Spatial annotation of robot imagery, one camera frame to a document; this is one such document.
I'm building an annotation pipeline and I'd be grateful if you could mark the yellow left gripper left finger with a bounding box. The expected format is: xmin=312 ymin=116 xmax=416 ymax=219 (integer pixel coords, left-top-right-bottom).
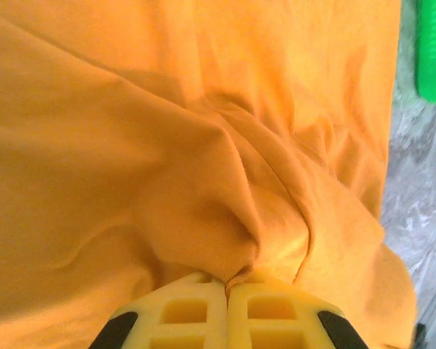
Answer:
xmin=89 ymin=272 xmax=229 ymax=349

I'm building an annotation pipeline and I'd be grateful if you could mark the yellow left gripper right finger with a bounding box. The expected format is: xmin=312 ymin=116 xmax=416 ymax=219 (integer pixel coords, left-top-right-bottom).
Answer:
xmin=227 ymin=268 xmax=370 ymax=349

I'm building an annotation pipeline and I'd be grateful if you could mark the orange printed t-shirt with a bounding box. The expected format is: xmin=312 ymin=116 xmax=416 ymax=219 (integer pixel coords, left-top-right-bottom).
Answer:
xmin=0 ymin=0 xmax=419 ymax=349

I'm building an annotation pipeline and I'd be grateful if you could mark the green plastic basket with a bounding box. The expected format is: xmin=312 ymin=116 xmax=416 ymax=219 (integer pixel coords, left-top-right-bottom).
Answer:
xmin=413 ymin=0 xmax=436 ymax=107

